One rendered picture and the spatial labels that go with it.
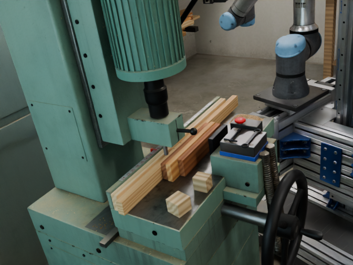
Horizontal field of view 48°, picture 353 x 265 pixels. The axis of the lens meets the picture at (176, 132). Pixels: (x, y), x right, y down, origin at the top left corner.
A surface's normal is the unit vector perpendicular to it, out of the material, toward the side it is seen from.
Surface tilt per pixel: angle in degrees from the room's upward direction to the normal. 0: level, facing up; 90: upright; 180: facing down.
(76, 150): 90
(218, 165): 90
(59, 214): 0
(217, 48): 90
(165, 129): 90
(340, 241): 0
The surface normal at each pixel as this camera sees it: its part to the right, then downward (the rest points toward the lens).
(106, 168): 0.84, 0.15
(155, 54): 0.28, 0.41
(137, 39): -0.11, 0.47
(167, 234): -0.53, 0.46
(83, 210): -0.14, -0.88
